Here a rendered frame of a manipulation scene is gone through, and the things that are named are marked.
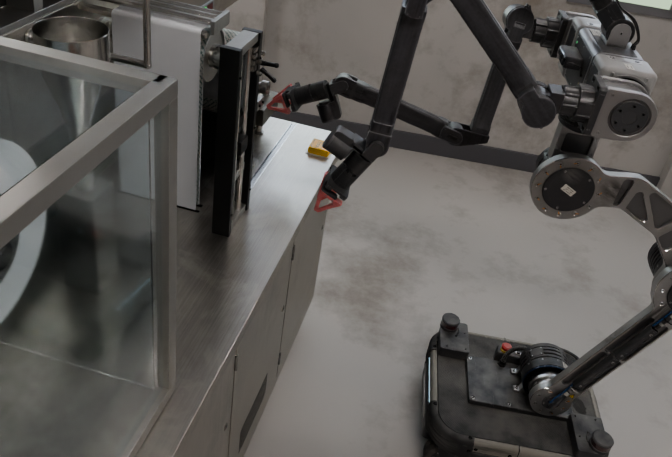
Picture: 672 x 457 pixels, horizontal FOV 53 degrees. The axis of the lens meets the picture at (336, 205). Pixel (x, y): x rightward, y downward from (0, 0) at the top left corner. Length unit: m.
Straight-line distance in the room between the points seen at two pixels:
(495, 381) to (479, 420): 0.18
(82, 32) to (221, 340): 0.73
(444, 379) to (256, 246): 0.98
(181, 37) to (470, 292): 2.05
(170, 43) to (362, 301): 1.71
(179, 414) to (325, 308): 1.66
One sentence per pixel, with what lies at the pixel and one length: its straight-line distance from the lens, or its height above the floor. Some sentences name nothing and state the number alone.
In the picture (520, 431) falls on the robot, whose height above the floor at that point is 0.24.
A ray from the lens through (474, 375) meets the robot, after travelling 2.55.
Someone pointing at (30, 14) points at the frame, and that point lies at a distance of 1.73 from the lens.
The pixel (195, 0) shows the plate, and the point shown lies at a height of 1.25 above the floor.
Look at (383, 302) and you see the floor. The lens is 3.12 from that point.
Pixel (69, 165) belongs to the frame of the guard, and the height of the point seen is 1.60.
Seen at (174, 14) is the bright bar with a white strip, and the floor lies 1.45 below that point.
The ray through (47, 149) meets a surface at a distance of 0.90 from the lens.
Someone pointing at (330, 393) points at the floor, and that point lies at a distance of 2.70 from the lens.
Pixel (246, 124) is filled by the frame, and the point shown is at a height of 1.20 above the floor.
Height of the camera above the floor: 2.04
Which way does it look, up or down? 34 degrees down
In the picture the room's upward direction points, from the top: 9 degrees clockwise
